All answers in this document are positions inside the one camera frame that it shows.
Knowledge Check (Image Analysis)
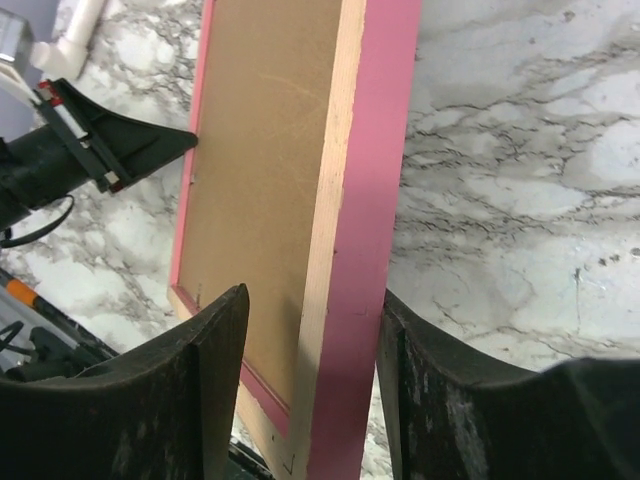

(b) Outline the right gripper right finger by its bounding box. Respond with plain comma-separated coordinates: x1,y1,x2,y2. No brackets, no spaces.
377,294,639,479

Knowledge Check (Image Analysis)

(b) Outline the white pvc pipe rack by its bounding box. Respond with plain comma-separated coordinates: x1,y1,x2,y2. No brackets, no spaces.
30,0,106,80

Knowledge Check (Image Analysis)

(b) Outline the pink picture frame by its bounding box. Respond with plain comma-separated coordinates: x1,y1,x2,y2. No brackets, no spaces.
169,0,421,479

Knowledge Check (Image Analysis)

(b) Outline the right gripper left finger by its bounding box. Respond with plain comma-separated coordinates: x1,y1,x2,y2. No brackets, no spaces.
1,284,249,479

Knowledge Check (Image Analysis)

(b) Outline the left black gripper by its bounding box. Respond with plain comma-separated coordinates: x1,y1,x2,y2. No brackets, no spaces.
1,79,198,220

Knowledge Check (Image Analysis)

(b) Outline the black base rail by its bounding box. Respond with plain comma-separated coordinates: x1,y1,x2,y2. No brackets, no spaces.
1,270,118,383

